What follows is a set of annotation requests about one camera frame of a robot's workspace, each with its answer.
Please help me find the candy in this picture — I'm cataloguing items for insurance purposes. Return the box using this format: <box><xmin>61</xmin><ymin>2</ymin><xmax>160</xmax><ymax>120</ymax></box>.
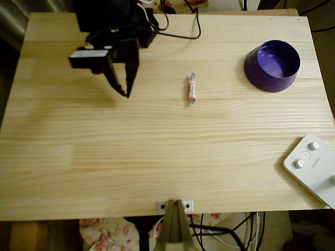
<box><xmin>186</xmin><ymin>72</ymin><xmax>197</xmax><ymax>105</ymax></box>

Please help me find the purple bowl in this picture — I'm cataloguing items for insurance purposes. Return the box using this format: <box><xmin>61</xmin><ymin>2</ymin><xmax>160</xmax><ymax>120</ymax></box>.
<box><xmin>243</xmin><ymin>39</ymin><xmax>302</xmax><ymax>93</ymax></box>

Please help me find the floral cloth with lace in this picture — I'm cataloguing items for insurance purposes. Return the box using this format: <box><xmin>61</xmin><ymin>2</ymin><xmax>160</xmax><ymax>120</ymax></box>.
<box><xmin>153</xmin><ymin>0</ymin><xmax>210</xmax><ymax>14</ymax></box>

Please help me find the floral cushion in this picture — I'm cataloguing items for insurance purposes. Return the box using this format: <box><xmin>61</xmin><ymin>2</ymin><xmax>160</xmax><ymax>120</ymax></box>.
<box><xmin>78</xmin><ymin>213</ymin><xmax>223</xmax><ymax>251</ymax></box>

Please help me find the black pole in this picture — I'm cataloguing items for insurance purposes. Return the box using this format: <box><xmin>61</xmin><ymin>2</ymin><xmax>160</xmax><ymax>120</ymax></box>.
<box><xmin>124</xmin><ymin>216</ymin><xmax>164</xmax><ymax>251</ymax></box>

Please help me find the wooden table leg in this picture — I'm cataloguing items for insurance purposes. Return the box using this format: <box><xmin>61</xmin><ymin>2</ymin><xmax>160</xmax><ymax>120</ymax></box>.
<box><xmin>10</xmin><ymin>221</ymin><xmax>48</xmax><ymax>251</ymax></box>

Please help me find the white device with knobs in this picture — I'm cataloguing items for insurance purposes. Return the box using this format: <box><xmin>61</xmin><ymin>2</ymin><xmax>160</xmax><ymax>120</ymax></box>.
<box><xmin>282</xmin><ymin>133</ymin><xmax>335</xmax><ymax>210</ymax></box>

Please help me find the red white servo wire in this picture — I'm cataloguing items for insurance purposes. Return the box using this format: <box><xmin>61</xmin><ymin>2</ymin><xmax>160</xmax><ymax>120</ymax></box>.
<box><xmin>135</xmin><ymin>0</ymin><xmax>155</xmax><ymax>32</ymax></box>

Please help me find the black cable with plug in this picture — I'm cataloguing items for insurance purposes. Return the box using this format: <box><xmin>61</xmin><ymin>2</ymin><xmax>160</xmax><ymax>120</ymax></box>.
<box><xmin>160</xmin><ymin>0</ymin><xmax>176</xmax><ymax>31</ymax></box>

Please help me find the white metal bracket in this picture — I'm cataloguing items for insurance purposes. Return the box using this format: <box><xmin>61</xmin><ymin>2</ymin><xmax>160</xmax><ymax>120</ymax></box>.
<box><xmin>156</xmin><ymin>200</ymin><xmax>195</xmax><ymax>212</ymax></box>

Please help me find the tan camera stand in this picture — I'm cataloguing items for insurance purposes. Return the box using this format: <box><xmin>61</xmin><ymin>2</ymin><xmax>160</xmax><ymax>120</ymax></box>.
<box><xmin>155</xmin><ymin>199</ymin><xmax>196</xmax><ymax>251</ymax></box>

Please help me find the thick black cable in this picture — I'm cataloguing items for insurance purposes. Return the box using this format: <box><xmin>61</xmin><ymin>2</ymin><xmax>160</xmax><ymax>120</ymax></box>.
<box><xmin>188</xmin><ymin>223</ymin><xmax>248</xmax><ymax>251</ymax></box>

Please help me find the thin black cable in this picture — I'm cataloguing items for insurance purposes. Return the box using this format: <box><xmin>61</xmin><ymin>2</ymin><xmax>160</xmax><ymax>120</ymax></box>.
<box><xmin>255</xmin><ymin>211</ymin><xmax>266</xmax><ymax>251</ymax></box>
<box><xmin>298</xmin><ymin>0</ymin><xmax>331</xmax><ymax>16</ymax></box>

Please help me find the white cable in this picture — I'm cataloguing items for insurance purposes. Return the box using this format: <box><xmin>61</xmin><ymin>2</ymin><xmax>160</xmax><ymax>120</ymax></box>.
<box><xmin>213</xmin><ymin>212</ymin><xmax>261</xmax><ymax>248</ymax></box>

